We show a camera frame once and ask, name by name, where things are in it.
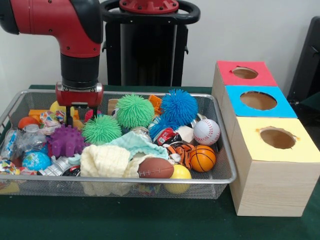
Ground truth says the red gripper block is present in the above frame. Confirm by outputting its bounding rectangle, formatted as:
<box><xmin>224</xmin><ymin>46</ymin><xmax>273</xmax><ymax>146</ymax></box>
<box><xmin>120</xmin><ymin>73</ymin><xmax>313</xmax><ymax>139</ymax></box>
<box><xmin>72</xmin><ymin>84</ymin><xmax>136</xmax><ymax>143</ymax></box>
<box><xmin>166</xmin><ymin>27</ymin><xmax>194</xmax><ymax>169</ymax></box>
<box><xmin>55</xmin><ymin>81</ymin><xmax>104</xmax><ymax>127</ymax></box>

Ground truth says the green spiky rubber ball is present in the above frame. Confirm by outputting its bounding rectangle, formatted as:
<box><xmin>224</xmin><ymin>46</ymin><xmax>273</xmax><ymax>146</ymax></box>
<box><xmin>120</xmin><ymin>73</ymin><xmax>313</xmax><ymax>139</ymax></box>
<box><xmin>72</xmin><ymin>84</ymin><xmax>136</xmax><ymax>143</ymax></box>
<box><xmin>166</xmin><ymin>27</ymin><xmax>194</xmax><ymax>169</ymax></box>
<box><xmin>81</xmin><ymin>114</ymin><xmax>123</xmax><ymax>146</ymax></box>
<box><xmin>115</xmin><ymin>93</ymin><xmax>156</xmax><ymax>130</ymax></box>

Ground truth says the silver mesh bin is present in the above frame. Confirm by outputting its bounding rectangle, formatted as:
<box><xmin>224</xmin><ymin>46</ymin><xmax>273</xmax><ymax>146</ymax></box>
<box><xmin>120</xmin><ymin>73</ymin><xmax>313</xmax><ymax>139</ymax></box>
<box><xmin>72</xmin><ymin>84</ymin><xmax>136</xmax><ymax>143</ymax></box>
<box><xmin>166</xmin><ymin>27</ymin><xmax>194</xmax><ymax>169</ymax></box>
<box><xmin>0</xmin><ymin>89</ymin><xmax>238</xmax><ymax>200</ymax></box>

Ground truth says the wooden three-hole box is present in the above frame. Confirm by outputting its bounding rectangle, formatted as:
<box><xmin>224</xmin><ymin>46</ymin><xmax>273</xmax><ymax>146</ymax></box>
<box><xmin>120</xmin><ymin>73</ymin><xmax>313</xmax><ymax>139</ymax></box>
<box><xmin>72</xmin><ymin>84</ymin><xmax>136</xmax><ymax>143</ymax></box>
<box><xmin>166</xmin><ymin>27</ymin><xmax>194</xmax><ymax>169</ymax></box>
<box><xmin>211</xmin><ymin>60</ymin><xmax>320</xmax><ymax>217</ymax></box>

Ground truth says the purple knobbly ball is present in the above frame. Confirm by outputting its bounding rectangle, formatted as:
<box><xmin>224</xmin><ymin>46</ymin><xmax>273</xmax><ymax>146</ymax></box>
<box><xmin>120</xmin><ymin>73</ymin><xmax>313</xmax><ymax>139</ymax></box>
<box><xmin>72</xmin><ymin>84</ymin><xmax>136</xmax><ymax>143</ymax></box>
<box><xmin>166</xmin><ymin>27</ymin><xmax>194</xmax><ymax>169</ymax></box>
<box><xmin>46</xmin><ymin>124</ymin><xmax>88</xmax><ymax>159</ymax></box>

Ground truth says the cream knitted cloth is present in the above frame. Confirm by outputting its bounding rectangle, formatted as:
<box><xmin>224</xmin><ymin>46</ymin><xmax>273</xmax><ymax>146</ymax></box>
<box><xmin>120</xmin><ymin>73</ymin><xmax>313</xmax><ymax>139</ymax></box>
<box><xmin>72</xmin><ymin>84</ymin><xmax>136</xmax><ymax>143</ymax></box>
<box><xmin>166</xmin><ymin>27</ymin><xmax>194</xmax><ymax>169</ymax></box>
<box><xmin>79</xmin><ymin>144</ymin><xmax>151</xmax><ymax>197</ymax></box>

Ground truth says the brown football toy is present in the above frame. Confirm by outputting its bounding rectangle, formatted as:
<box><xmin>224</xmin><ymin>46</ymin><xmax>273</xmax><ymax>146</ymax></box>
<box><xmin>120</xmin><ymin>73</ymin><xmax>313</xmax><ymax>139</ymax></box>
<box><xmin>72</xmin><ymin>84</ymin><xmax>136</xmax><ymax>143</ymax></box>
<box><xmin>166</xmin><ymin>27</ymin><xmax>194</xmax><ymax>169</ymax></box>
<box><xmin>136</xmin><ymin>157</ymin><xmax>175</xmax><ymax>179</ymax></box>

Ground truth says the blue spiky rubber ball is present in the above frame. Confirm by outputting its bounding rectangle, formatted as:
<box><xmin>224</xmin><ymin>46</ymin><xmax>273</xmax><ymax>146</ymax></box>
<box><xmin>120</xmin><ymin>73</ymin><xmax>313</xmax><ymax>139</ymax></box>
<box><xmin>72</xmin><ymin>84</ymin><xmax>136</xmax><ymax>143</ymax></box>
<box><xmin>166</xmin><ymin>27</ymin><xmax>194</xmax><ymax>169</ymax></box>
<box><xmin>159</xmin><ymin>89</ymin><xmax>199</xmax><ymax>126</ymax></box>

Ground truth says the dark green tablecloth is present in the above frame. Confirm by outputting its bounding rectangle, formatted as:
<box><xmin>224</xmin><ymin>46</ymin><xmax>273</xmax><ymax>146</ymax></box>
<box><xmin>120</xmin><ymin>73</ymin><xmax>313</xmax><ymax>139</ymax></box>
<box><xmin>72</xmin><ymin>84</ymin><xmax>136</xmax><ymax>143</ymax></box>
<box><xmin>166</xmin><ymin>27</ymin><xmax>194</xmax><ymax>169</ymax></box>
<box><xmin>0</xmin><ymin>84</ymin><xmax>320</xmax><ymax>240</ymax></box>

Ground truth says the yellow smooth ball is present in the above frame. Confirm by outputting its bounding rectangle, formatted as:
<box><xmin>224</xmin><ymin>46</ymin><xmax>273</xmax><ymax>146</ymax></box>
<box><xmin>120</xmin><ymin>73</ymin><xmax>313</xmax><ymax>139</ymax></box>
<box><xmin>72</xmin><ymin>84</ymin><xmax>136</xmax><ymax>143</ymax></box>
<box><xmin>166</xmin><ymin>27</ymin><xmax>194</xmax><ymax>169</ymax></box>
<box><xmin>164</xmin><ymin>164</ymin><xmax>193</xmax><ymax>195</ymax></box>

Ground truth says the white baseball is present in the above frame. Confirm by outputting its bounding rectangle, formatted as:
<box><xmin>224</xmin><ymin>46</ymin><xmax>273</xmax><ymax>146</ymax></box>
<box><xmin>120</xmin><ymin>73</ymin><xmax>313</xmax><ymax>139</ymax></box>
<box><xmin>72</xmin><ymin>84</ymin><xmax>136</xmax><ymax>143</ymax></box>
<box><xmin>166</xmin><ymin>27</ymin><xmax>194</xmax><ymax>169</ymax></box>
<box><xmin>192</xmin><ymin>118</ymin><xmax>221</xmax><ymax>147</ymax></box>

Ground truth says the orange basketball toy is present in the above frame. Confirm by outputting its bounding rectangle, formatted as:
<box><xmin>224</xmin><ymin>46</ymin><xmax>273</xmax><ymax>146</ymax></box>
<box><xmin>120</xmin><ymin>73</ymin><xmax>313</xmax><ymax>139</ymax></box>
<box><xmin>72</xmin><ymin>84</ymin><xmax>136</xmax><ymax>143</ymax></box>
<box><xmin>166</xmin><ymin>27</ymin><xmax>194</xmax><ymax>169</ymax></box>
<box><xmin>189</xmin><ymin>144</ymin><xmax>217</xmax><ymax>173</ymax></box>

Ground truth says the green cloth side table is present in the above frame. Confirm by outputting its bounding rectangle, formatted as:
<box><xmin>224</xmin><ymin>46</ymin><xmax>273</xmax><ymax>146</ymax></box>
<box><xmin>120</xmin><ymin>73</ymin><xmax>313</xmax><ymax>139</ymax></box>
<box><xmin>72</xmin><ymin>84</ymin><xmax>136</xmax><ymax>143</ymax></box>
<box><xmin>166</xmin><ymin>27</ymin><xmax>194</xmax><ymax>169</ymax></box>
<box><xmin>298</xmin><ymin>90</ymin><xmax>320</xmax><ymax>111</ymax></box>

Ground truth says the black upright panel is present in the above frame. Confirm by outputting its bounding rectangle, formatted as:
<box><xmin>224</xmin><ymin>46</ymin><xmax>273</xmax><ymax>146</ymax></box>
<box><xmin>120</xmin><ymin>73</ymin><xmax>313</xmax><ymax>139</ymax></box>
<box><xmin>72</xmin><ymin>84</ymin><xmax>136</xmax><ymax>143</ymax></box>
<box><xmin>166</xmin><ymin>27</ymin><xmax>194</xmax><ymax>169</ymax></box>
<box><xmin>286</xmin><ymin>16</ymin><xmax>320</xmax><ymax>102</ymax></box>

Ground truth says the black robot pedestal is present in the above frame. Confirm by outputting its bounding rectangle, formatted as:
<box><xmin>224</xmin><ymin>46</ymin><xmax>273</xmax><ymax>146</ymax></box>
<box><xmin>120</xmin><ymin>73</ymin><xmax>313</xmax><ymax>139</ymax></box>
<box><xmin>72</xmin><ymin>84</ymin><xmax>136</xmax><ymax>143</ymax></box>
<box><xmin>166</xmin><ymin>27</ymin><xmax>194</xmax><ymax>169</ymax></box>
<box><xmin>99</xmin><ymin>0</ymin><xmax>201</xmax><ymax>87</ymax></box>

